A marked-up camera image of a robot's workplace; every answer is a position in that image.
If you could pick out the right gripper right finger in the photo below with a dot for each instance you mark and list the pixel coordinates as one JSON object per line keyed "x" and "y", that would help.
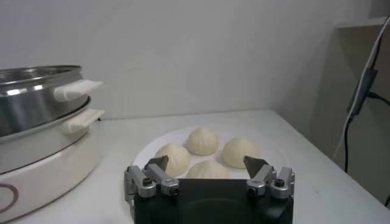
{"x": 262, "y": 178}

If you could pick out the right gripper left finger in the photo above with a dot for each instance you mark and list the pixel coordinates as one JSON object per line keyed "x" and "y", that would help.
{"x": 161, "y": 179}

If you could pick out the white steamed baozi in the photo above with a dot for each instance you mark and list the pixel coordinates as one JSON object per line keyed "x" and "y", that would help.
{"x": 202, "y": 141}
{"x": 207, "y": 172}
{"x": 176, "y": 156}
{"x": 239, "y": 150}

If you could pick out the white round plate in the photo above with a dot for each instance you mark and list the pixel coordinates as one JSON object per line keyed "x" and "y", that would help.
{"x": 146, "y": 152}

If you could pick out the white electric cooker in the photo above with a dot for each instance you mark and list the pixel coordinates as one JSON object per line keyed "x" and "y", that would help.
{"x": 45, "y": 170}

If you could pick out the black power adapter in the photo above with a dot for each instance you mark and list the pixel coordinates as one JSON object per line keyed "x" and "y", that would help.
{"x": 362, "y": 91}

